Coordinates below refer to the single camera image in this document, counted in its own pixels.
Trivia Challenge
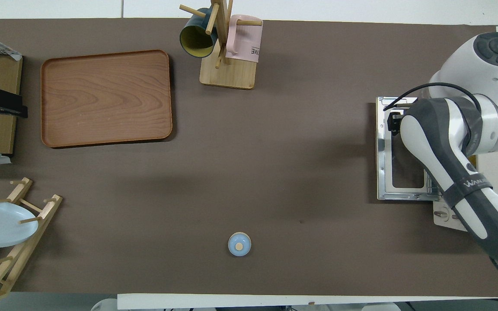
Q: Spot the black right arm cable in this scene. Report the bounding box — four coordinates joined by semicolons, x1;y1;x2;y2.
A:
383;82;483;114

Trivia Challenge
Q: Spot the pink mug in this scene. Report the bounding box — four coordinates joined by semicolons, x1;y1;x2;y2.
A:
225;14;263;63

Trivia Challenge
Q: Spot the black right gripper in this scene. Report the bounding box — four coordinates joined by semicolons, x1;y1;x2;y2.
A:
386;109;408;132

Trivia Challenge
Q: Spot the brown table mat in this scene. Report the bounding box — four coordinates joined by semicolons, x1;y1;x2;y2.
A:
0;18;498;298

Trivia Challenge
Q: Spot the wooden mug tree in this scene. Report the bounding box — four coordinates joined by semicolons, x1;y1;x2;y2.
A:
179;0;263;90

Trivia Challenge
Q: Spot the white toaster oven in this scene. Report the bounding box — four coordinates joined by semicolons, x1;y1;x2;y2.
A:
424;171;498;232

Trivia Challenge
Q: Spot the oven door with handle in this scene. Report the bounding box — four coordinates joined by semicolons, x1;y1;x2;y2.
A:
376;96;443;202

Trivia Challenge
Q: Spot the blue service bell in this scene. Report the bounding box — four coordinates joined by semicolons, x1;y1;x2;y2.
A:
228;232;252;257

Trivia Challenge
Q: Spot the wooden plate rack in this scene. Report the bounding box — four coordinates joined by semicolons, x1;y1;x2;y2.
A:
0;177;64;308

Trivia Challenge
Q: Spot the dark blue mug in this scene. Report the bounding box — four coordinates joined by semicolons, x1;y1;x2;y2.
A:
179;11;219;59

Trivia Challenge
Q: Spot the brown wooden tray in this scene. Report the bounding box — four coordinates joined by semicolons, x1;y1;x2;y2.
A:
41;49;173;149

